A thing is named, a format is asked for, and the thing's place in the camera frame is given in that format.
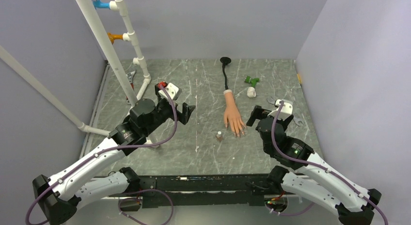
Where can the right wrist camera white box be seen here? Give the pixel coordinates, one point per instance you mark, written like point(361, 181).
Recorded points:
point(285, 107)

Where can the blue pipe fitting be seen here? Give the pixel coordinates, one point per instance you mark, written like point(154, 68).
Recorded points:
point(98, 4)

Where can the mannequin practice hand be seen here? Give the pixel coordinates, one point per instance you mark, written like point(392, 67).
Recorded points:
point(232, 117)

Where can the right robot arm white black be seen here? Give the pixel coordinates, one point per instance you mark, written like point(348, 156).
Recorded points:
point(303, 172)

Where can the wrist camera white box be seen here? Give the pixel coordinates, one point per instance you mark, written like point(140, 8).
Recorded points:
point(285, 107)
point(172, 90)

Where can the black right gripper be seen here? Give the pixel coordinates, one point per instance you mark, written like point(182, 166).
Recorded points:
point(258, 113)

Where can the orange pipe fitting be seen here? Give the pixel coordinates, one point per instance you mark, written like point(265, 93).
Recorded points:
point(114, 37)

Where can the glitter nail polish bottle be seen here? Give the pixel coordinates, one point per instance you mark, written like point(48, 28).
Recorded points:
point(219, 136)

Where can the black flexible stand with base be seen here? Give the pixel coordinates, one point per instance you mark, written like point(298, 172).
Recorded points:
point(225, 61)

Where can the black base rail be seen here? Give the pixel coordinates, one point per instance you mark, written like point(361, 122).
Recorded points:
point(149, 192)

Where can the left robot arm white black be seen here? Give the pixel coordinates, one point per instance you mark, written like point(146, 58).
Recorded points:
point(60, 196)

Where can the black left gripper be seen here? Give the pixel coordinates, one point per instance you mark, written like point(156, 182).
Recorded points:
point(183, 116)

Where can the white PVC pipe frame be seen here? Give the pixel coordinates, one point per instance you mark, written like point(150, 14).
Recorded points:
point(53, 41)

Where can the white pipe fitting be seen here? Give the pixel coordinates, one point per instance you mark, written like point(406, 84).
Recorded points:
point(251, 92)

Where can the adjustable wrench red handle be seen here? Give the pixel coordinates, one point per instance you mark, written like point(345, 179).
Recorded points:
point(130, 77)

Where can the green pipe fitting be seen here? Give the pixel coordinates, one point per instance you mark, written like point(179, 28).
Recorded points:
point(251, 81)

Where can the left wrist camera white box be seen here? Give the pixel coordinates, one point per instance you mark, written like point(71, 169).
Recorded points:
point(172, 90)

